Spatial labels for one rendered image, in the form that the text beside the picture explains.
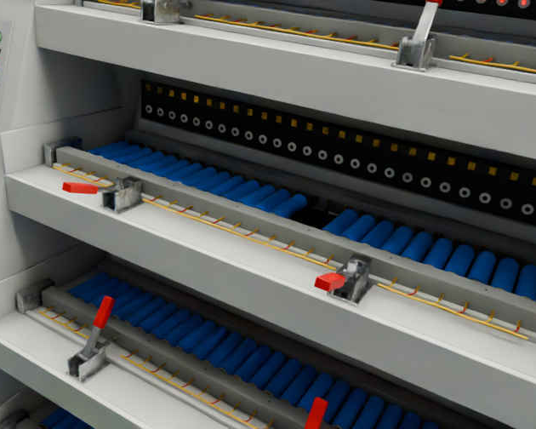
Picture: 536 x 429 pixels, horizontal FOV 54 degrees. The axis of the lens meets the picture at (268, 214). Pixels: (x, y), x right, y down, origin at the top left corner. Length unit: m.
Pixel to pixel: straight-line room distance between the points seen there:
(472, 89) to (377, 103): 0.07
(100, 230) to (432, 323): 0.35
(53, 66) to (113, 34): 0.13
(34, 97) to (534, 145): 0.53
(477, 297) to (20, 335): 0.52
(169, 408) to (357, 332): 0.24
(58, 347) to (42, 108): 0.29
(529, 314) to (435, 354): 0.08
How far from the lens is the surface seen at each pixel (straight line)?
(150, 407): 0.61
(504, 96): 0.42
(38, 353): 0.69
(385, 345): 0.45
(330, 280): 0.39
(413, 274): 0.48
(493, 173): 0.58
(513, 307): 0.47
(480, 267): 0.52
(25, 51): 0.68
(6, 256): 0.73
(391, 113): 0.44
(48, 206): 0.64
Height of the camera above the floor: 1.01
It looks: 9 degrees down
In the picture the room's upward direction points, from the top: 14 degrees clockwise
